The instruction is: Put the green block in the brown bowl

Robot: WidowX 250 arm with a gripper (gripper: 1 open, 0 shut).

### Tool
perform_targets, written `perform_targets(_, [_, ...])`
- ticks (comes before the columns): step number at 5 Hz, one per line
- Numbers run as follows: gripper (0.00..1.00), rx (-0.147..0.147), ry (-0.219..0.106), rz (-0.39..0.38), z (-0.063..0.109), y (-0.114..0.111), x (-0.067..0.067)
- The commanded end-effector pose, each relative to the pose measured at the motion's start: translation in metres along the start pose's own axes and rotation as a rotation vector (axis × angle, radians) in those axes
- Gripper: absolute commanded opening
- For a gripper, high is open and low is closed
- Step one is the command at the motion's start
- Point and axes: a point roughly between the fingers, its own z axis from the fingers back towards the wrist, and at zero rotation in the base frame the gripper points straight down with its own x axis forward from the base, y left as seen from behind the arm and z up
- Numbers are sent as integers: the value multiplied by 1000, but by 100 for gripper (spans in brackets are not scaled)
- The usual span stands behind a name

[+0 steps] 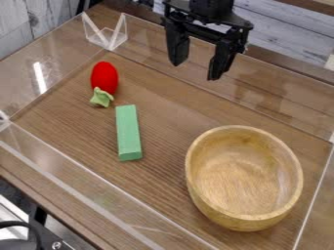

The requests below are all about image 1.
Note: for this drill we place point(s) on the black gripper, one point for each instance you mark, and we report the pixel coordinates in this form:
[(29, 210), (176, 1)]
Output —
[(208, 20)]

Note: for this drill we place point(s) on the green rectangular block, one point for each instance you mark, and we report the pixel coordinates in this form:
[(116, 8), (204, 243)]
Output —
[(127, 130)]

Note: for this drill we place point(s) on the brown wooden bowl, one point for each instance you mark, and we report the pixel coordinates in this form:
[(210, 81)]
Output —
[(244, 177)]

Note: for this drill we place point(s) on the red plush strawberry toy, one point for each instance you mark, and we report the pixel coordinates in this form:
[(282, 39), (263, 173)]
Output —
[(104, 82)]

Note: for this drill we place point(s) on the clear acrylic corner bracket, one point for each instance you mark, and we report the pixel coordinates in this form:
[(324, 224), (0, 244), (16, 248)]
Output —
[(105, 37)]

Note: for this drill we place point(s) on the clear acrylic tray wall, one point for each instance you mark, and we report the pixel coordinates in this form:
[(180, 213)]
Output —
[(111, 219)]

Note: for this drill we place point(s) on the black table clamp bracket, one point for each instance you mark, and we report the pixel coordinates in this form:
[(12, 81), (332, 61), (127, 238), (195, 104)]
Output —
[(51, 241)]

